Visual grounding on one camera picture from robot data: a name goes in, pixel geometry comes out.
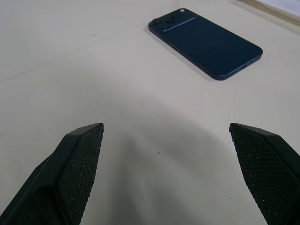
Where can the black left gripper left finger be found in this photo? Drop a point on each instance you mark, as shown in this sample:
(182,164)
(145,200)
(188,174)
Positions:
(70,168)

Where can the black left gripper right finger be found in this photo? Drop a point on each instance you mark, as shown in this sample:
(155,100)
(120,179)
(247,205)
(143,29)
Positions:
(264,168)

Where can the dark blue smartphone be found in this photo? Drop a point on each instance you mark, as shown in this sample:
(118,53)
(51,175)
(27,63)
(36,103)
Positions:
(206,44)

